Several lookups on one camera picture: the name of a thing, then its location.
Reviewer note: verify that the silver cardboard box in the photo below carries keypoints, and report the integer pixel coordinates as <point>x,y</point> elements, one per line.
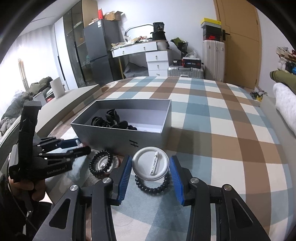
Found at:
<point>104,139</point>

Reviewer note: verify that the silver suitcase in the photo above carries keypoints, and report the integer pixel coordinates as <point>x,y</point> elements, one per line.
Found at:
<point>185,71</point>

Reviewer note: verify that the glass door cabinet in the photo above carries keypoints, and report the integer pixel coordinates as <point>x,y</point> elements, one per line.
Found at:
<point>74,46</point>

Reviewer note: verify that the white ribbed basket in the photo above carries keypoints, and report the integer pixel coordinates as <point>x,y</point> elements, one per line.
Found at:
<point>161,45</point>

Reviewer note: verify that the dark grey fridge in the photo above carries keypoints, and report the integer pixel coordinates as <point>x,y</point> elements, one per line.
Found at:
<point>98,53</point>

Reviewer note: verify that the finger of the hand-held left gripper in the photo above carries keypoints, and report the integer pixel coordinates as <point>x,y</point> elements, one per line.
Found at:
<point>68,143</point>
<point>74,153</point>

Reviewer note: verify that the large black hair claw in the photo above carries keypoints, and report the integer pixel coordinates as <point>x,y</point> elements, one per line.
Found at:
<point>112,117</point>

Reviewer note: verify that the dark green jacket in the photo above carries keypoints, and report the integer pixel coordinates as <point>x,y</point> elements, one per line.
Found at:
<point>34,90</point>

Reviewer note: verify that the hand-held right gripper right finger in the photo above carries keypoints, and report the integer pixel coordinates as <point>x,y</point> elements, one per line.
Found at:
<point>177,183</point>

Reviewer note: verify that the person's left forearm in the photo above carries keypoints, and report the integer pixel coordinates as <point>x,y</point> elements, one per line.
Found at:
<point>13,217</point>

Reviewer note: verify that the grey cloth bag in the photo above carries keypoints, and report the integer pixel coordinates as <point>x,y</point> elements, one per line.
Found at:
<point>134,69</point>

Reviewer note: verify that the person's left hand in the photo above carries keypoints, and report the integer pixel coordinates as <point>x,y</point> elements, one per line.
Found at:
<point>25,188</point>

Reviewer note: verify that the rows of shoes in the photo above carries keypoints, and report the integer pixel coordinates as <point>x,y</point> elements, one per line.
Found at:
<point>286,60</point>

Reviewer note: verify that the white standing card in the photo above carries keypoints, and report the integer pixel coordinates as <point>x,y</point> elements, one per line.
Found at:
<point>56,87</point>

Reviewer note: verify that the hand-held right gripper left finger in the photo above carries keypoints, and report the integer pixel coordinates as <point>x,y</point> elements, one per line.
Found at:
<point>122,180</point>

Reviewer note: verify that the white suitcase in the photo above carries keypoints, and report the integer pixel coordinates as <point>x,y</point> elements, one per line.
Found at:
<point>214,58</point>

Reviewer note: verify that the open cardboard boxes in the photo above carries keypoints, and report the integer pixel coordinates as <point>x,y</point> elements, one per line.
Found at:
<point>113,15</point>

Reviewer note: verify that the white dressing table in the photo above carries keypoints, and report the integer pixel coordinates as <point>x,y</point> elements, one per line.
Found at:
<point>157,58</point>

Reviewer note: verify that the checkered bed sheet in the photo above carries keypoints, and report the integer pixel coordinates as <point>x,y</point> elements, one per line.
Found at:
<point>219,139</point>

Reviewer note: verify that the dark wrapped flower bouquet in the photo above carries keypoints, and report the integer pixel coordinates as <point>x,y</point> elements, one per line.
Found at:
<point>180,44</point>

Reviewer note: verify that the yellow and black shoe box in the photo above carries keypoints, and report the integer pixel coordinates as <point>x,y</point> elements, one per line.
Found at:
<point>210,23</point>

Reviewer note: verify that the pile of desk clutter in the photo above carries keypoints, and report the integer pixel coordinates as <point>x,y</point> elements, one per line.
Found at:
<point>129,42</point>

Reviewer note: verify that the small floor clutter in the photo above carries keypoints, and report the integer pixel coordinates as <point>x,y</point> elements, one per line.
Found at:
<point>259,93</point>

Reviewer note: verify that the round badge with red rim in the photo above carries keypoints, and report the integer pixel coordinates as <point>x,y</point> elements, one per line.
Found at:
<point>114,165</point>

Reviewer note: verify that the olive green folded blanket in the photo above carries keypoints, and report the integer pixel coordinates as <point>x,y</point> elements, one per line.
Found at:
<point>284,77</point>

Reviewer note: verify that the wooden door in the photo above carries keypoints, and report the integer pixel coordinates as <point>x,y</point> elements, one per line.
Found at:
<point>242,46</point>

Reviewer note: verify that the small black box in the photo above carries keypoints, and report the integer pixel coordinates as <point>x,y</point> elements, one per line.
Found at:
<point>177,62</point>

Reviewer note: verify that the white round badge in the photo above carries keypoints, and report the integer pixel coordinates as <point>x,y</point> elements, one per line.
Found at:
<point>150,162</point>

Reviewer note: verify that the black and red box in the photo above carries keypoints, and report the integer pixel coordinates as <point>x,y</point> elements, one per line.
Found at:
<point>190,62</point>

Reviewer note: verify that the oval mirror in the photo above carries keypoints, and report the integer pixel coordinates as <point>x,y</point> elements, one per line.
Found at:
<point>138,30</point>

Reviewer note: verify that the black round box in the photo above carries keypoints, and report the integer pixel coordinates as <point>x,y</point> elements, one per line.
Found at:
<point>159,31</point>

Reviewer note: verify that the white folded blanket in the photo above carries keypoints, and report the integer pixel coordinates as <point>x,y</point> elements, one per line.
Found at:
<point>285,102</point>

